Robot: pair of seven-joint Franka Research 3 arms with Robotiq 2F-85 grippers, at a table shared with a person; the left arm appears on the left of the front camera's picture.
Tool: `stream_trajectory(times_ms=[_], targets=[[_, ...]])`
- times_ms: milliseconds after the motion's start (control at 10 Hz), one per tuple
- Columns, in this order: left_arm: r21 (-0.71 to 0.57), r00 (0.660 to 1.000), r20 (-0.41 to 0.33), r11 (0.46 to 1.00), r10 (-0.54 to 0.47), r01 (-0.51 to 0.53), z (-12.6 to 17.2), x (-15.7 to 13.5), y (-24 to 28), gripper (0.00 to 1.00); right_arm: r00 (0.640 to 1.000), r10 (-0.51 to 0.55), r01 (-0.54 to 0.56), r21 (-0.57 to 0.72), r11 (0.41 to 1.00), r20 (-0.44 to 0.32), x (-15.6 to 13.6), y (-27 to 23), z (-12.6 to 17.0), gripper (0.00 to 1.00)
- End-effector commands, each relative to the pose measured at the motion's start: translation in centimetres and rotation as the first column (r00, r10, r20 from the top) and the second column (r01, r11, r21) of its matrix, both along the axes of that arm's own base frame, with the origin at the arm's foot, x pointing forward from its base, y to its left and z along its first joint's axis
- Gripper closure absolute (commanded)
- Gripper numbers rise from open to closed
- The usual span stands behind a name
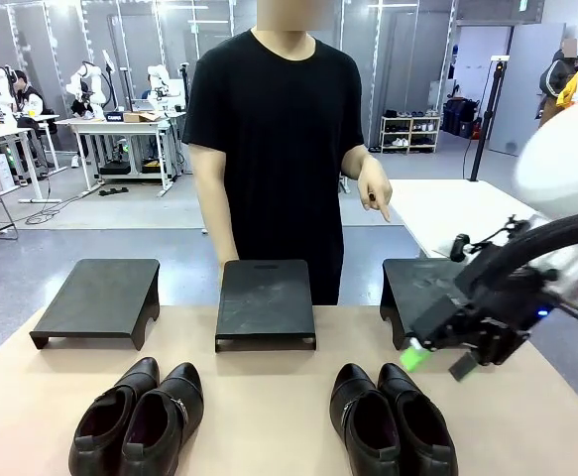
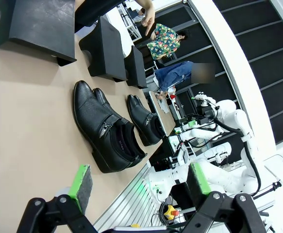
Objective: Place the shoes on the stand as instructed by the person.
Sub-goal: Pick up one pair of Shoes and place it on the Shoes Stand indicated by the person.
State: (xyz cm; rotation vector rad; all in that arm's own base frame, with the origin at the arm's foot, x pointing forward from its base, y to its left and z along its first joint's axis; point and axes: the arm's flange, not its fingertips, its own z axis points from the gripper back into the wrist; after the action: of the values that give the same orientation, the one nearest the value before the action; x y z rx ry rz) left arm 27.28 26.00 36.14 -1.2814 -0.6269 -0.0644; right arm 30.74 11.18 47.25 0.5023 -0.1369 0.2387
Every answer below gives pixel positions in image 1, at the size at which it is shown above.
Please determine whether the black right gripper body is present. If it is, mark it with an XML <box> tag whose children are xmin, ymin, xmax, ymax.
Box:
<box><xmin>409</xmin><ymin>243</ymin><xmax>553</xmax><ymax>368</ymax></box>

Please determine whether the person's left forearm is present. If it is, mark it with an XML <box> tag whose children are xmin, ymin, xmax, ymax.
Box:
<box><xmin>340</xmin><ymin>145</ymin><xmax>375</xmax><ymax>180</ymax></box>

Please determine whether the person's right forearm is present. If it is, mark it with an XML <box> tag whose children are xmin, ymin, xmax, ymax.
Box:
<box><xmin>188</xmin><ymin>143</ymin><xmax>241</xmax><ymax>262</ymax></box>

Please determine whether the black slanted shoe stand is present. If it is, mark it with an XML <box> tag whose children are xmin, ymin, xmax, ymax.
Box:
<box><xmin>29</xmin><ymin>258</ymin><xmax>162</xmax><ymax>352</ymax></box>
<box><xmin>214</xmin><ymin>259</ymin><xmax>317</xmax><ymax>353</ymax></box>
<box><xmin>380</xmin><ymin>258</ymin><xmax>469</xmax><ymax>351</ymax></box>

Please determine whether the wooden shoe rack with shoes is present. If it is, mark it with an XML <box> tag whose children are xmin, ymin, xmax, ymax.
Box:
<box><xmin>380</xmin><ymin>109</ymin><xmax>441</xmax><ymax>155</ymax></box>

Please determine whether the person in black t-shirt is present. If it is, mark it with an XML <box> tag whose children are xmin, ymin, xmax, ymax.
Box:
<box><xmin>181</xmin><ymin>0</ymin><xmax>369</xmax><ymax>306</ymax></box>

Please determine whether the black stand with white head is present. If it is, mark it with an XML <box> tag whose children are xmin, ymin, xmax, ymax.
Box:
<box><xmin>100</xmin><ymin>48</ymin><xmax>121</xmax><ymax>111</ymax></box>

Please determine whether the seated person in dark jacket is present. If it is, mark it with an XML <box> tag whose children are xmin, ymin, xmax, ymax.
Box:
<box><xmin>8</xmin><ymin>69</ymin><xmax>58</xmax><ymax>170</ymax></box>

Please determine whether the person's left hand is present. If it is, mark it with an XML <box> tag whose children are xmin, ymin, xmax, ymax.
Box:
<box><xmin>356</xmin><ymin>156</ymin><xmax>395</xmax><ymax>223</ymax></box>

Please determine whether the person's right hand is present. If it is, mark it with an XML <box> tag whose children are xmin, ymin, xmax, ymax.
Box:
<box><xmin>216</xmin><ymin>247</ymin><xmax>241</xmax><ymax>290</ymax></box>

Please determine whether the white side table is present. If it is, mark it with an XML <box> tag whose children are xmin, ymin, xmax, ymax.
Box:
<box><xmin>390</xmin><ymin>178</ymin><xmax>537</xmax><ymax>260</ymax></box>

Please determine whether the black tripod pole white head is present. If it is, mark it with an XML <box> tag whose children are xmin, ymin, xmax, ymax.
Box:
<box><xmin>468</xmin><ymin>56</ymin><xmax>512</xmax><ymax>182</ymax></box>

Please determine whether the black luggage bag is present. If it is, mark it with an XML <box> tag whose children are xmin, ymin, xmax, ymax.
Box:
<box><xmin>441</xmin><ymin>97</ymin><xmax>479</xmax><ymax>140</ymax></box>

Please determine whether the bystander in dark jacket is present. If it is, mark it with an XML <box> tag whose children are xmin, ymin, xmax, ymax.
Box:
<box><xmin>537</xmin><ymin>38</ymin><xmax>578</xmax><ymax>128</ymax></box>

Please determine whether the thick black right arm hose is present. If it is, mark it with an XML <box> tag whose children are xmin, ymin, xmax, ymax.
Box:
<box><xmin>466</xmin><ymin>210</ymin><xmax>578</xmax><ymax>331</ymax></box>

